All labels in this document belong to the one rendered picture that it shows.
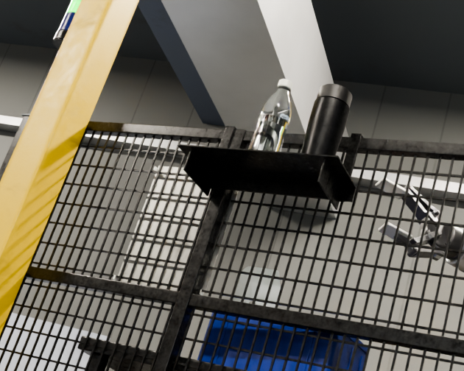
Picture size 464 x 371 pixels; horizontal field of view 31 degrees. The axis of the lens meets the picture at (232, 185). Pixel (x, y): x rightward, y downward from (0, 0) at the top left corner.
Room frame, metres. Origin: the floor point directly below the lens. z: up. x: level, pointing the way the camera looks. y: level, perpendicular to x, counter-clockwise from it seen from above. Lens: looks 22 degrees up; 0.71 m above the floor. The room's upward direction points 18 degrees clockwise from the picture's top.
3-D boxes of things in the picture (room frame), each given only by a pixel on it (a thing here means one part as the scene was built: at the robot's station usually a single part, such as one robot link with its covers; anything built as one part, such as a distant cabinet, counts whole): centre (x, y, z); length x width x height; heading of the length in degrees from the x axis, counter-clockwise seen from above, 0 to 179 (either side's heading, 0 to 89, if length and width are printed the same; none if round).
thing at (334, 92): (1.53, -0.14, 1.52); 0.07 x 0.07 x 0.18
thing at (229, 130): (1.60, -0.06, 1.46); 0.36 x 0.15 x 0.18; 59
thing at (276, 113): (1.60, -0.04, 1.53); 0.07 x 0.07 x 0.20
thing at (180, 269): (1.78, 0.08, 1.30); 0.23 x 0.02 x 0.31; 59
